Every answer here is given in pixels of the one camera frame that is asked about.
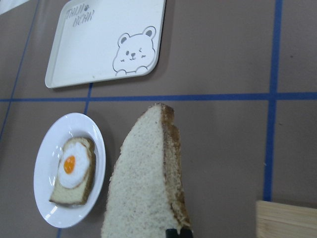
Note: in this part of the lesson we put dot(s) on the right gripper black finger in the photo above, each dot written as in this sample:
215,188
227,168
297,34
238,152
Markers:
183,233

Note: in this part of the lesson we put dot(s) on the plain bread slice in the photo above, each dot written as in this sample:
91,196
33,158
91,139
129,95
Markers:
145,194

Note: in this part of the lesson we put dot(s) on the white round plate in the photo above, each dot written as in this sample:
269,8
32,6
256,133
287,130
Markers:
46,166

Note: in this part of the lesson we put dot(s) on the bread slice with egg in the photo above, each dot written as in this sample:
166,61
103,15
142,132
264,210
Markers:
78,195

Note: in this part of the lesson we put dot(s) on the wooden cutting board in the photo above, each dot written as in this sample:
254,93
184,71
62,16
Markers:
276,220

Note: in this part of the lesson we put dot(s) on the fried egg toy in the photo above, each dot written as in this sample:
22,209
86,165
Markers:
73,166

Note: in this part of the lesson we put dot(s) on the white bear tray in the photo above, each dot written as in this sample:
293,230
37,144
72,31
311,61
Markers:
101,40

